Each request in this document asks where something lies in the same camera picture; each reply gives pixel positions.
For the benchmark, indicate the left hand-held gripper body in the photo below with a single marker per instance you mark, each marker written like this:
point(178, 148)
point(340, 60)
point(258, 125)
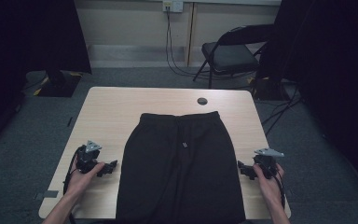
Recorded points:
point(85, 158)

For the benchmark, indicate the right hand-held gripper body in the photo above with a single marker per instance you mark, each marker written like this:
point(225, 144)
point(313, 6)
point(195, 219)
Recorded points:
point(265, 160)

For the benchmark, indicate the black curtain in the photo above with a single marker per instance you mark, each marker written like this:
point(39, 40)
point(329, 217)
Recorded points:
point(28, 37)
point(338, 62)

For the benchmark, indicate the black folding chair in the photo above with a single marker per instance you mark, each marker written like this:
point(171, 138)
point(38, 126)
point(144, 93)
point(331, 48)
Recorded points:
point(230, 57)

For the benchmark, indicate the person's right hand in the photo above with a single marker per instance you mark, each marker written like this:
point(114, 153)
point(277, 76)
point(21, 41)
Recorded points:
point(268, 186)

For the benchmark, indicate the black floor tape strip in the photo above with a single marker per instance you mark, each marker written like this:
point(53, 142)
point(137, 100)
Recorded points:
point(70, 121)

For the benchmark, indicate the yellow floor tape strip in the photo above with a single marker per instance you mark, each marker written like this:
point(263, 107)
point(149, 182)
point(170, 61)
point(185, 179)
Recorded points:
point(75, 74)
point(250, 80)
point(37, 91)
point(45, 81)

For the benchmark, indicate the person's left hand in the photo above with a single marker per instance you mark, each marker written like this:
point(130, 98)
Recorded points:
point(80, 182)

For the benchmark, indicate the white wall outlet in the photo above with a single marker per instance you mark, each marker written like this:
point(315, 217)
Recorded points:
point(177, 6)

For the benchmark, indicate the black pants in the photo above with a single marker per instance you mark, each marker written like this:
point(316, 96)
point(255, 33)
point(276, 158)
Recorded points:
point(180, 174)

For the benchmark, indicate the black stand base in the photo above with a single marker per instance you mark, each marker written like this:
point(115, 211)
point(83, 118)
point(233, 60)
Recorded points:
point(270, 90)
point(59, 88)

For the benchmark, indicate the grey floor tape strip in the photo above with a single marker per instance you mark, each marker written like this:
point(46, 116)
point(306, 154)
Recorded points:
point(49, 194)

